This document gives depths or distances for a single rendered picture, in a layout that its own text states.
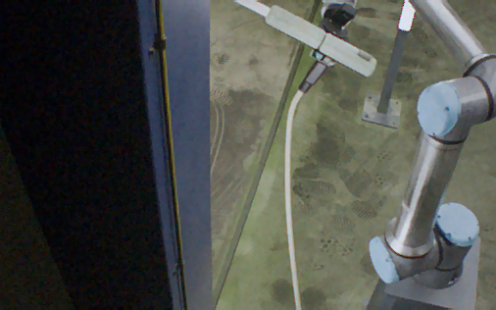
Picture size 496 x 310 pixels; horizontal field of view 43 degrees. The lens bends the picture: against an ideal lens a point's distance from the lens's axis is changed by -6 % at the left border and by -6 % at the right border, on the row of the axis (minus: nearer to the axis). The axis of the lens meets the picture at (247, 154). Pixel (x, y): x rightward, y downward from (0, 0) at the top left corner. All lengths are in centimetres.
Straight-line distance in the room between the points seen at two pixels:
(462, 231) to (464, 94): 60
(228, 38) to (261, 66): 28
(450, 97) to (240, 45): 231
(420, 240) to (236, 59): 200
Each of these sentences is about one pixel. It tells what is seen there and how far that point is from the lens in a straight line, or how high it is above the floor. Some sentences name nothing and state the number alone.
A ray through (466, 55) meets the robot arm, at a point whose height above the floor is 147.
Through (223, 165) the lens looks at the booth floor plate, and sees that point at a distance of 310.
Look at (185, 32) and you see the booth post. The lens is 65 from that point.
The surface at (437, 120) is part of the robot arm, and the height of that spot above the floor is 144.
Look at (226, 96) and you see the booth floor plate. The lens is 339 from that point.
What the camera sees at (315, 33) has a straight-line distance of 167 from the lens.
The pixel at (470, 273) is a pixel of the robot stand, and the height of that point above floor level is 64.
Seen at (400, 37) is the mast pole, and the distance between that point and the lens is 311.
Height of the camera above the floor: 250
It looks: 51 degrees down
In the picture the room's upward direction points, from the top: 3 degrees clockwise
